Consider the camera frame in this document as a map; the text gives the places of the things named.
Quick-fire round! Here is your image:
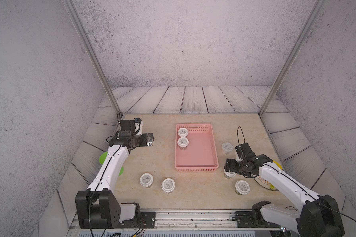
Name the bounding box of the yogurt cup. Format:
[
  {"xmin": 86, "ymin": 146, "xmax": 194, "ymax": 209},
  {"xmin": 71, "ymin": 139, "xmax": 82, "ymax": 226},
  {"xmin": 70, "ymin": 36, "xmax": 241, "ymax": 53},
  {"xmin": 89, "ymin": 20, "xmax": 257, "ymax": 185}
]
[
  {"xmin": 235, "ymin": 180, "xmax": 250, "ymax": 196},
  {"xmin": 161, "ymin": 178, "xmax": 176, "ymax": 193},
  {"xmin": 223, "ymin": 169, "xmax": 237, "ymax": 179},
  {"xmin": 139, "ymin": 173, "xmax": 154, "ymax": 188},
  {"xmin": 222, "ymin": 142, "xmax": 234, "ymax": 155},
  {"xmin": 177, "ymin": 127, "xmax": 189, "ymax": 137},
  {"xmin": 177, "ymin": 137, "xmax": 189, "ymax": 150}
]

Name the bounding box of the pink perforated plastic basket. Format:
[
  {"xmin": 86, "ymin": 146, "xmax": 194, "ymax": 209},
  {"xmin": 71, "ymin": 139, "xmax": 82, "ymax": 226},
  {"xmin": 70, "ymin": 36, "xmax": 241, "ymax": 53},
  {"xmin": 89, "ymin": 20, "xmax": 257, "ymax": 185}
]
[{"xmin": 175, "ymin": 123, "xmax": 219, "ymax": 171}]

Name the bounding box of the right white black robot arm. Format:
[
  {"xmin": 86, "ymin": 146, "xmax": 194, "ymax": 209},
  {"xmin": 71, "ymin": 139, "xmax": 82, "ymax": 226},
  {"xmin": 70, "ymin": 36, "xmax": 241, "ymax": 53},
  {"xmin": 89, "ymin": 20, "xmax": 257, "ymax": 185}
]
[{"xmin": 224, "ymin": 143, "xmax": 345, "ymax": 237}]

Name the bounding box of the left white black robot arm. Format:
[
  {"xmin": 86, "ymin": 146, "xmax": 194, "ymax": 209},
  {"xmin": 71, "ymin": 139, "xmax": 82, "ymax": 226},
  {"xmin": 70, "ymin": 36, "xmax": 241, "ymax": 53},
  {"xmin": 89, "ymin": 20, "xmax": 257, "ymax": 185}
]
[{"xmin": 75, "ymin": 118, "xmax": 154, "ymax": 230}]

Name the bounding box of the orange patterned plate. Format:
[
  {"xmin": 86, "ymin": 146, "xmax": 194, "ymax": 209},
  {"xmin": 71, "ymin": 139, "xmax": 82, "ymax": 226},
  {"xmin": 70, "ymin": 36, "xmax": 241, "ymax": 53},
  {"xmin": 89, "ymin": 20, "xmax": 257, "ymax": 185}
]
[{"xmin": 254, "ymin": 176, "xmax": 277, "ymax": 191}]

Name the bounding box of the yellow banana bunch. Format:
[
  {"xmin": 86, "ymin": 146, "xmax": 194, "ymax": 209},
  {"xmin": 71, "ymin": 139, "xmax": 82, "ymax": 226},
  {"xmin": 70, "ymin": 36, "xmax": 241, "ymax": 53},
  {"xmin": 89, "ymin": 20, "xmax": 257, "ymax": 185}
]
[{"xmin": 270, "ymin": 161, "xmax": 283, "ymax": 191}]

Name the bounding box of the green plastic cup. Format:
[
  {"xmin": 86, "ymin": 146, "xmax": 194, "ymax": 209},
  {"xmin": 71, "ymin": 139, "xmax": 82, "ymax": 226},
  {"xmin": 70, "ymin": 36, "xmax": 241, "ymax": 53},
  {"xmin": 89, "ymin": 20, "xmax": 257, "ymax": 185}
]
[{"xmin": 99, "ymin": 152, "xmax": 124, "ymax": 176}]

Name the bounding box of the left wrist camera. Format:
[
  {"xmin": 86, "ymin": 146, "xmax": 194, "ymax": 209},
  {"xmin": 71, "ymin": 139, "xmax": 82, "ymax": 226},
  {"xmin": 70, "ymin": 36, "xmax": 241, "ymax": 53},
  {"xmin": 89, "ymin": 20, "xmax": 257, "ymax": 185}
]
[{"xmin": 134, "ymin": 118, "xmax": 143, "ymax": 135}]

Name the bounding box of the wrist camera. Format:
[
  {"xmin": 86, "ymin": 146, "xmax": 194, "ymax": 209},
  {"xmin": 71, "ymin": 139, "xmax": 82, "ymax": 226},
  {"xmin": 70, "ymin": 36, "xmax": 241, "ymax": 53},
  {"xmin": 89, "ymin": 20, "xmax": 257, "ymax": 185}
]
[
  {"xmin": 134, "ymin": 118, "xmax": 143, "ymax": 135},
  {"xmin": 235, "ymin": 143, "xmax": 255, "ymax": 160}
]

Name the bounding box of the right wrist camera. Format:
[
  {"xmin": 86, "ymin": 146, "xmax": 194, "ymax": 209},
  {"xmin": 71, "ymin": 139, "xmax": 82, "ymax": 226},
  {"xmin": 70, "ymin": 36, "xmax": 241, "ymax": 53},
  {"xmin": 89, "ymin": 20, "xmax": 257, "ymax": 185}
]
[{"xmin": 235, "ymin": 143, "xmax": 255, "ymax": 160}]

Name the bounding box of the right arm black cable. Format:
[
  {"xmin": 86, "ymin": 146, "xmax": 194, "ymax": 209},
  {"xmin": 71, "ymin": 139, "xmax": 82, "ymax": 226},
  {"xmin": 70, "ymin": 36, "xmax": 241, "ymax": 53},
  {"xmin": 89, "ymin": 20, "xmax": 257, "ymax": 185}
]
[{"xmin": 236, "ymin": 125, "xmax": 356, "ymax": 237}]

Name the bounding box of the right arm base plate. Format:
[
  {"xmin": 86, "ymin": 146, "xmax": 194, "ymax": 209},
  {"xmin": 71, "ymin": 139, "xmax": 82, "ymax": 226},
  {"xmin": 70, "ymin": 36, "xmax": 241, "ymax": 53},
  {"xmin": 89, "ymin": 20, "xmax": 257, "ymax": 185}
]
[{"xmin": 231, "ymin": 210, "xmax": 280, "ymax": 228}]

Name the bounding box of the aluminium front rail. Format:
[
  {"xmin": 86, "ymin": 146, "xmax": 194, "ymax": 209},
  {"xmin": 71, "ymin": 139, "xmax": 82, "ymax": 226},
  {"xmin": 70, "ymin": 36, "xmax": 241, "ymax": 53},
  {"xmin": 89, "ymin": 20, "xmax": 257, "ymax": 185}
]
[{"xmin": 67, "ymin": 209, "xmax": 299, "ymax": 237}]

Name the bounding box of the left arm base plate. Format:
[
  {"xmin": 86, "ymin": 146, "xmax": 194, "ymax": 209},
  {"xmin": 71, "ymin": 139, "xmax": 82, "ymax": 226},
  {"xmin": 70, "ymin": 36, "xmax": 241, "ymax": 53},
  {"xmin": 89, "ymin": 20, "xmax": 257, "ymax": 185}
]
[{"xmin": 117, "ymin": 211, "xmax": 156, "ymax": 229}]

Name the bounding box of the left aluminium frame post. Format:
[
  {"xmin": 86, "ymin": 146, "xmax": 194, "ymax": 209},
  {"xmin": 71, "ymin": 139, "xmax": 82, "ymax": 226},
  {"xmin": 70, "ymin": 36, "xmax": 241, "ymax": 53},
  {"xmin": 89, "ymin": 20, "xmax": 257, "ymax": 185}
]
[{"xmin": 62, "ymin": 0, "xmax": 123, "ymax": 120}]

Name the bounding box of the aluminium frame post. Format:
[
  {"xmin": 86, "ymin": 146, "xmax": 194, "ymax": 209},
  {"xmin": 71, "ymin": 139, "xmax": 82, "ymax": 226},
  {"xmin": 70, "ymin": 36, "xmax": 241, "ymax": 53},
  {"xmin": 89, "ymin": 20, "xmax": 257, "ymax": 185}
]
[
  {"xmin": 258, "ymin": 0, "xmax": 326, "ymax": 118},
  {"xmin": 62, "ymin": 0, "xmax": 123, "ymax": 120}
]

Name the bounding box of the right aluminium frame post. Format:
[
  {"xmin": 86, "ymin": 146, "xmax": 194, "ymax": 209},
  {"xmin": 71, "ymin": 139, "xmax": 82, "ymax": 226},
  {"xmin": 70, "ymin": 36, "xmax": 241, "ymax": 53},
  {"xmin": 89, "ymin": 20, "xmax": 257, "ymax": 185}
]
[{"xmin": 258, "ymin": 0, "xmax": 326, "ymax": 118}]

